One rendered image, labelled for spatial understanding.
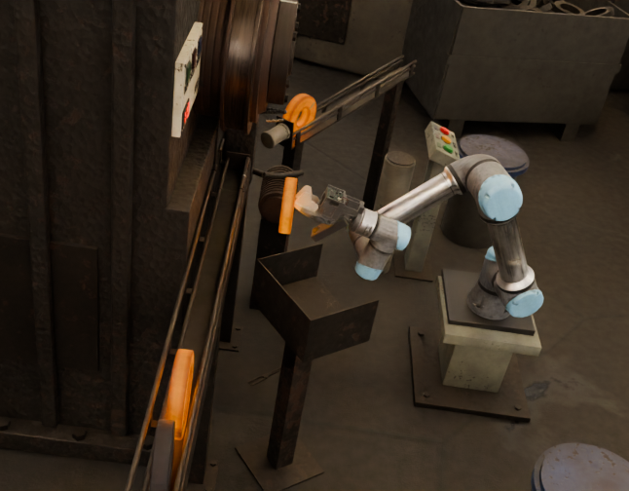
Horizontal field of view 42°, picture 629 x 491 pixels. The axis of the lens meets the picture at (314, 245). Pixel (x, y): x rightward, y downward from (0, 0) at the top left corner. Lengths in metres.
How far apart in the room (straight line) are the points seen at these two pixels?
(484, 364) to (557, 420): 0.33
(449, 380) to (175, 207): 1.30
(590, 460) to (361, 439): 0.76
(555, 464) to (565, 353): 1.12
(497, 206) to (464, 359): 0.72
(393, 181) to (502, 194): 0.91
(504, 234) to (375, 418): 0.78
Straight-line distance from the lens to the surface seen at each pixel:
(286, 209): 2.17
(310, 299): 2.17
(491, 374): 2.88
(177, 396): 1.66
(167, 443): 1.56
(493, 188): 2.26
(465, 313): 2.74
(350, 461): 2.60
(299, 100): 2.81
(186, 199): 2.01
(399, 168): 3.08
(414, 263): 3.38
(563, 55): 4.65
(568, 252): 3.87
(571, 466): 2.22
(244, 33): 2.05
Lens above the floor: 1.94
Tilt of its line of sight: 34 degrees down
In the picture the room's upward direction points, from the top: 10 degrees clockwise
